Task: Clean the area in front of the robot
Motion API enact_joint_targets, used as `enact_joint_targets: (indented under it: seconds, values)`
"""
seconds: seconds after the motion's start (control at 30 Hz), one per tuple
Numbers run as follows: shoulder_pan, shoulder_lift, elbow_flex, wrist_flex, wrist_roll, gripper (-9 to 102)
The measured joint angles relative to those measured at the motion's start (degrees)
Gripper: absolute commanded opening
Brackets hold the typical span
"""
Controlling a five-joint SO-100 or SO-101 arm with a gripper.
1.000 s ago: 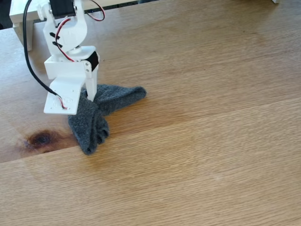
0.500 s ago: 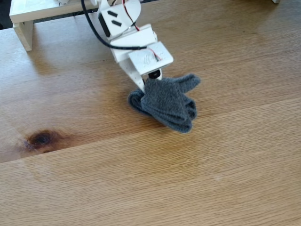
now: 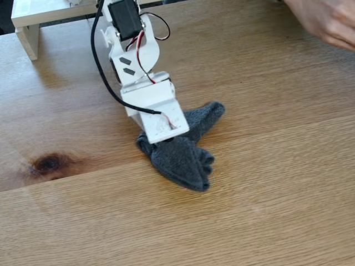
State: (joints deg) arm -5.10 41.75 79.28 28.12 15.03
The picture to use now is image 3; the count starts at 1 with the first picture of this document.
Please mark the dark grey fluffy cloth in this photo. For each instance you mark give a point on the dark grey fluffy cloth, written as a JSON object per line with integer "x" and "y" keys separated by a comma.
{"x": 183, "y": 163}

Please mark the person's hand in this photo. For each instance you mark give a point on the person's hand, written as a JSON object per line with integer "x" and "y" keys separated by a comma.
{"x": 330, "y": 19}

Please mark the white wooden shelf stand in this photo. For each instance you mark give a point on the white wooden shelf stand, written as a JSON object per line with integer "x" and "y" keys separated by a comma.
{"x": 41, "y": 11}

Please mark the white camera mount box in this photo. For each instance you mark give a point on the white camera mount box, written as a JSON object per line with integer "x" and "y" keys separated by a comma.
{"x": 158, "y": 110}

